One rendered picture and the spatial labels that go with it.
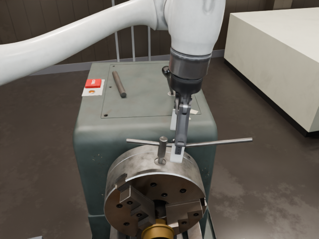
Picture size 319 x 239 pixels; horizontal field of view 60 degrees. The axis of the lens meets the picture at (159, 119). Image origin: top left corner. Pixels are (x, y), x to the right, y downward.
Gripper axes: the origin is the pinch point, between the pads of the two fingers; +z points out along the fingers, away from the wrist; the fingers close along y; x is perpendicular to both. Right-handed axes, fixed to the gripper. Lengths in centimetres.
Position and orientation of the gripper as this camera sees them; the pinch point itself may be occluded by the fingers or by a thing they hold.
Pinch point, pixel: (175, 141)
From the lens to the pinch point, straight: 75.1
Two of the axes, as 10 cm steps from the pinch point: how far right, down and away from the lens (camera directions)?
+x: -9.9, -1.0, -0.2
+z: -1.0, 8.2, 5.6
